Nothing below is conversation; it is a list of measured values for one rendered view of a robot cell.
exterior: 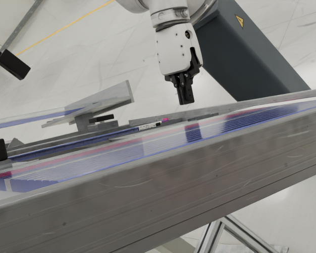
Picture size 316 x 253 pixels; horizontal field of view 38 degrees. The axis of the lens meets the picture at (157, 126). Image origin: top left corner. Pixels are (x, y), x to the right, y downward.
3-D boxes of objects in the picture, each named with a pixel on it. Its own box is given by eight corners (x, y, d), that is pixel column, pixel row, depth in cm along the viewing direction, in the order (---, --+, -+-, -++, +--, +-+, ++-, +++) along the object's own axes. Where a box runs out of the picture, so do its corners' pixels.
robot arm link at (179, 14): (197, 6, 99) (199, 19, 99) (171, 17, 106) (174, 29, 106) (168, 7, 93) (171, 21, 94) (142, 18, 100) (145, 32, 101)
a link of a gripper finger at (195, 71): (205, 60, 95) (195, 81, 98) (184, 38, 99) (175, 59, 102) (201, 61, 94) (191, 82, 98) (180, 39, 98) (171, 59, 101)
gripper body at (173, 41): (199, 15, 98) (209, 66, 99) (169, 27, 106) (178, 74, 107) (173, 16, 93) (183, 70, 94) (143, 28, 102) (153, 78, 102)
